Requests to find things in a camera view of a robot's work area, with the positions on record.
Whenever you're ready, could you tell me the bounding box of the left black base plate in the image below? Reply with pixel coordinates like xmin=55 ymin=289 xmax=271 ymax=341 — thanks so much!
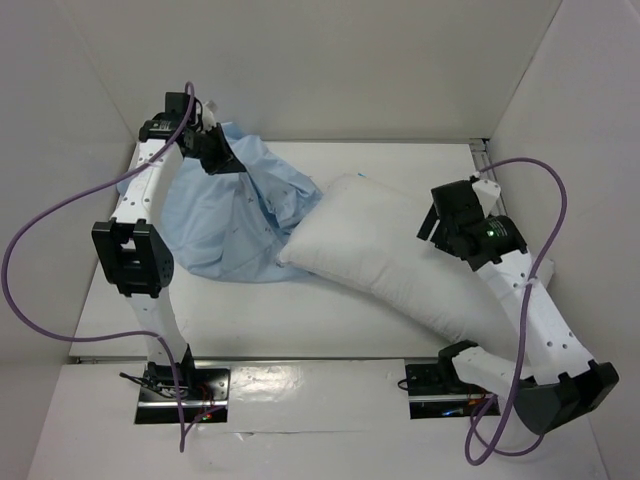
xmin=119 ymin=362 xmax=231 ymax=425

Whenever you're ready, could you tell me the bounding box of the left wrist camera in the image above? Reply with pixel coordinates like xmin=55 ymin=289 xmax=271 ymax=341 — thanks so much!
xmin=199 ymin=100 xmax=218 ymax=131

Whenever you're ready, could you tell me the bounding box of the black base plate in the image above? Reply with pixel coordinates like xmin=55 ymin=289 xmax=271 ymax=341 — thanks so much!
xmin=119 ymin=362 xmax=231 ymax=425
xmin=397 ymin=362 xmax=490 ymax=420

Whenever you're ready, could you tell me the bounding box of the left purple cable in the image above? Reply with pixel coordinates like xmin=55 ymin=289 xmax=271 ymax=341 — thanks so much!
xmin=2 ymin=82 xmax=216 ymax=454

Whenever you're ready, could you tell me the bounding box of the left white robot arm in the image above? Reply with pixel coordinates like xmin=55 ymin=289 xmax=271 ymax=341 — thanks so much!
xmin=91 ymin=84 xmax=246 ymax=399

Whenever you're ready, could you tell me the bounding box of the white pillow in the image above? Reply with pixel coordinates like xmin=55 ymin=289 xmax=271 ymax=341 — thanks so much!
xmin=278 ymin=175 xmax=517 ymax=357

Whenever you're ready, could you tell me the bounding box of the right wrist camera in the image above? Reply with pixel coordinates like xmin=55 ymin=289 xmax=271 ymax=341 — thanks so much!
xmin=470 ymin=172 xmax=501 ymax=216

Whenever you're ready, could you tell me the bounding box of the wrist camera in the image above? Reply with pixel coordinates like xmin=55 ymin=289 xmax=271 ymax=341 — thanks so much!
xmin=470 ymin=172 xmax=501 ymax=216
xmin=199 ymin=100 xmax=218 ymax=131

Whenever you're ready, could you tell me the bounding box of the aluminium rail frame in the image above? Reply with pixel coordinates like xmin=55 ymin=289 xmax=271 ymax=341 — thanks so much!
xmin=469 ymin=137 xmax=506 ymax=201

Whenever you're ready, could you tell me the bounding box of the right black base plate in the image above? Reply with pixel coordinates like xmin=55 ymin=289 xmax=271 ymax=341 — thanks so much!
xmin=397 ymin=362 xmax=490 ymax=420

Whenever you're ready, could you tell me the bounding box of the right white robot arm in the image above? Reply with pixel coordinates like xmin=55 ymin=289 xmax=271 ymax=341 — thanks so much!
xmin=417 ymin=178 xmax=620 ymax=435

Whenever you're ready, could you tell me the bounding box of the light blue pillowcase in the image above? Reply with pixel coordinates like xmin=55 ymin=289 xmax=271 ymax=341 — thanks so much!
xmin=115 ymin=119 xmax=324 ymax=284

